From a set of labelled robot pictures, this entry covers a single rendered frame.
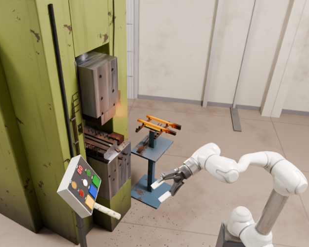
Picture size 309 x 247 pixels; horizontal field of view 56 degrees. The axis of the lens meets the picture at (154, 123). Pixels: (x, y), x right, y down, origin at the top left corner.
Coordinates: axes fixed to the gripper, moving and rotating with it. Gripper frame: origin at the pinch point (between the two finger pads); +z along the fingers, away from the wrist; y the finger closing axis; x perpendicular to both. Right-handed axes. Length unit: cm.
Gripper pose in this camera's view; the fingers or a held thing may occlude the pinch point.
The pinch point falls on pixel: (157, 192)
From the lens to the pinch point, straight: 157.9
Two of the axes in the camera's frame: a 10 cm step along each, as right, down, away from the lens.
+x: 5.3, 4.7, -7.0
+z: -7.9, 5.6, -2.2
